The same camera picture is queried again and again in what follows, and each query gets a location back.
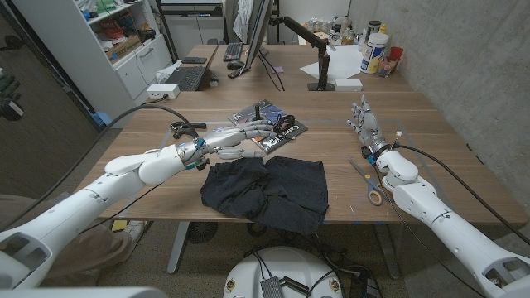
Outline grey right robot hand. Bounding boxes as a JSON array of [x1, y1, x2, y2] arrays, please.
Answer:
[[346, 95, 393, 166]]

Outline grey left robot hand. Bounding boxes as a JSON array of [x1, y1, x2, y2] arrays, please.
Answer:
[[177, 119, 277, 171]]

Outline black grip trainer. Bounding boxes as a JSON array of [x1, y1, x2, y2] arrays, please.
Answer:
[[170, 121, 208, 140]]

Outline glossy art book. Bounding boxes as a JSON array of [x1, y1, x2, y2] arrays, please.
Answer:
[[228, 99, 309, 155]]

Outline black shorts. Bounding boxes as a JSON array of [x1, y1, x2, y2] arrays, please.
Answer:
[[200, 155, 330, 236]]

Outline black joystick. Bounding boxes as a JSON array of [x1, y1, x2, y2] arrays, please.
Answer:
[[246, 103, 274, 125]]

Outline flat white box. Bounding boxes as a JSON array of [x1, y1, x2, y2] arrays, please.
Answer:
[[333, 78, 364, 93]]

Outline clear glass jar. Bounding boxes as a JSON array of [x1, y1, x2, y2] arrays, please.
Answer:
[[377, 55, 398, 79]]

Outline white paper sheet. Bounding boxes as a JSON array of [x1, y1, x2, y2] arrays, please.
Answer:
[[299, 44, 366, 82]]

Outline black laptop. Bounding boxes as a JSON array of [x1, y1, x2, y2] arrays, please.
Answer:
[[164, 65, 207, 93]]

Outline small colourful box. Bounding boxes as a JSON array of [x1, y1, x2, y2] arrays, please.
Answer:
[[359, 32, 390, 75]]

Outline white power box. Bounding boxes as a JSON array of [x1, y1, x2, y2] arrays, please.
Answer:
[[146, 84, 181, 100]]

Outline black keyboard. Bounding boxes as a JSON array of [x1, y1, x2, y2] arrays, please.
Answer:
[[223, 41, 243, 63]]

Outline black floor fan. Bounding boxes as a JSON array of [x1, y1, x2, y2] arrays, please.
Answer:
[[186, 222, 219, 244]]

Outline black lidded bottle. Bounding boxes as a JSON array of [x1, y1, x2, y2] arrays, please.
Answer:
[[365, 20, 383, 42]]

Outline cluster of small bottles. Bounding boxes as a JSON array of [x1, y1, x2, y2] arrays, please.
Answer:
[[305, 15, 358, 46]]

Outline black computer monitor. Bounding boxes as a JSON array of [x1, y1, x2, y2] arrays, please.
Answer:
[[239, 0, 274, 75]]

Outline grey table leg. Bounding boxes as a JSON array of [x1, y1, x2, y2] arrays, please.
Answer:
[[166, 221, 191, 276], [373, 223, 402, 281]]

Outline grey hanging cloth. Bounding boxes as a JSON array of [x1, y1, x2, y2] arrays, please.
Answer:
[[232, 0, 255, 45]]

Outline cardboard box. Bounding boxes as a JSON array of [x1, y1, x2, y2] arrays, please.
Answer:
[[105, 35, 143, 61]]

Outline white shelf cabinet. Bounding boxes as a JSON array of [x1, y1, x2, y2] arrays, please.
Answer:
[[12, 0, 174, 129]]

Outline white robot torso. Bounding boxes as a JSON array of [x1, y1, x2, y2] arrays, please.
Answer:
[[223, 247, 344, 298]]

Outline orange handled scissors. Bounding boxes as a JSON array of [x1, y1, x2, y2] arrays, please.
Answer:
[[347, 156, 384, 207]]

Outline coiled black joystick cable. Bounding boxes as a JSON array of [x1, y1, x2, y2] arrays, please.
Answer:
[[272, 114, 296, 137]]

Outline black monitor cables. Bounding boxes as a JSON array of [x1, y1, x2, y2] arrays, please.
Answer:
[[256, 50, 287, 93]]

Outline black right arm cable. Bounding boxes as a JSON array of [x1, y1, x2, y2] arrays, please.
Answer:
[[392, 142, 530, 247]]

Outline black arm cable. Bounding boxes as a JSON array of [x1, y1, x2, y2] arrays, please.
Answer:
[[0, 103, 200, 233], [392, 142, 530, 247]]

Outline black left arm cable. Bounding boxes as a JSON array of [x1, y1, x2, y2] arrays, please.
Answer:
[[0, 103, 200, 233]]

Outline black floor cable bundle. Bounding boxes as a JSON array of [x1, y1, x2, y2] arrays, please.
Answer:
[[243, 229, 382, 298]]

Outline black camera tripod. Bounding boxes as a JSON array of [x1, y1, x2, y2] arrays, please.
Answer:
[[0, 65, 25, 122]]

